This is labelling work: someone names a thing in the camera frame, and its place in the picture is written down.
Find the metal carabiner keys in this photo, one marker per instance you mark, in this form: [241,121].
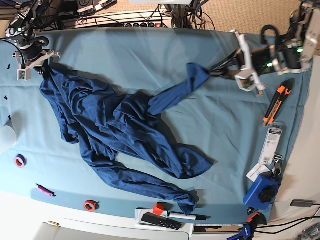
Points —
[277,168]

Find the light blue table cloth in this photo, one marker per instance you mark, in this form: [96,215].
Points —
[219,119]

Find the blue box black knob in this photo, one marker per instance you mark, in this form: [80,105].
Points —
[263,191]

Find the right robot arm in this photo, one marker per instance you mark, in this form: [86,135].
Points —
[30,17]

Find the black remote control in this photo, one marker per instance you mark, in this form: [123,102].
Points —
[160,221]

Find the white black marker pen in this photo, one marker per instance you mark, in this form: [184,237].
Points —
[193,217]

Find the grey adapter box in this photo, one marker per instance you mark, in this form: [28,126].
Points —
[302,203]

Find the black foot pedal start label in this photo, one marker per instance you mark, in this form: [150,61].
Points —
[85,7]

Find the purple tape roll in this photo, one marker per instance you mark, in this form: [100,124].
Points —
[20,161]

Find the white book under remote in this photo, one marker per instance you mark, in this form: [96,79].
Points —
[138,214]

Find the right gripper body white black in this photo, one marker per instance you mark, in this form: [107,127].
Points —
[24,72]

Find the red tape roll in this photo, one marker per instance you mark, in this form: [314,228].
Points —
[91,205]

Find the blue black clamp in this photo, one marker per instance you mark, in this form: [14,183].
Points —
[246,233]

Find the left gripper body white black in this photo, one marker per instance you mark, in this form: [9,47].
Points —
[251,64]

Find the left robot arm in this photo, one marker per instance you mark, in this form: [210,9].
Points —
[291,52]

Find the orange black utility knife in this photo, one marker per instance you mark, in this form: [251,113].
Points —
[280,96]

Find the dark blue t-shirt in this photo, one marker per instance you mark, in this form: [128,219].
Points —
[105,123]

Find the white paper roll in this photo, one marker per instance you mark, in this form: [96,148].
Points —
[8,138]

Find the white packaged item blister card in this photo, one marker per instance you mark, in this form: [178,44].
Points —
[271,142]

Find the white power strip red switch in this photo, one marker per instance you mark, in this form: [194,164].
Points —
[135,25]

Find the red cube block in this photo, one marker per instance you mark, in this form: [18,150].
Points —
[158,209]

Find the orange black lower clamp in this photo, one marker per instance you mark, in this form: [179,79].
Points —
[254,217]

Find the white paper card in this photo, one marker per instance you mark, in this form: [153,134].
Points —
[257,170]

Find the pink marker pen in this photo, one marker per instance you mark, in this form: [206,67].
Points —
[45,190]

